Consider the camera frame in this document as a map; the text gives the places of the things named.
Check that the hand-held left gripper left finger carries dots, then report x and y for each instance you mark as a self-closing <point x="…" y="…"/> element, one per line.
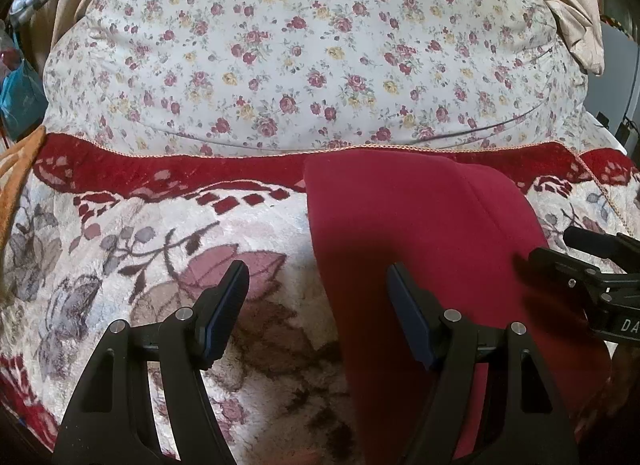
<point x="227" y="302"/>

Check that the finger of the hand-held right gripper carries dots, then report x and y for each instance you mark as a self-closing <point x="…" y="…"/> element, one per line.
<point x="600" y="242"/>
<point x="565" y="270"/>

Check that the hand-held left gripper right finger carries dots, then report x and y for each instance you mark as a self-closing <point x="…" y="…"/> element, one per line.
<point x="407" y="312"/>

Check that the red knit garment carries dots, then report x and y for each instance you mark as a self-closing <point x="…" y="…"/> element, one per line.
<point x="425" y="215"/>

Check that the red and cream floral blanket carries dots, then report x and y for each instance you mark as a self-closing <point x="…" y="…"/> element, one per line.
<point x="125" y="255"/>

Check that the orange cloth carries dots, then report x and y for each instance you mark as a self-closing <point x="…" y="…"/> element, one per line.
<point x="20" y="170"/>

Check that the white floral quilt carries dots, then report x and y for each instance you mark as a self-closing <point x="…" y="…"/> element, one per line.
<point x="300" y="55"/>

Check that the blue bag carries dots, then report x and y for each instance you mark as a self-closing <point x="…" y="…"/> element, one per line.
<point x="20" y="95"/>

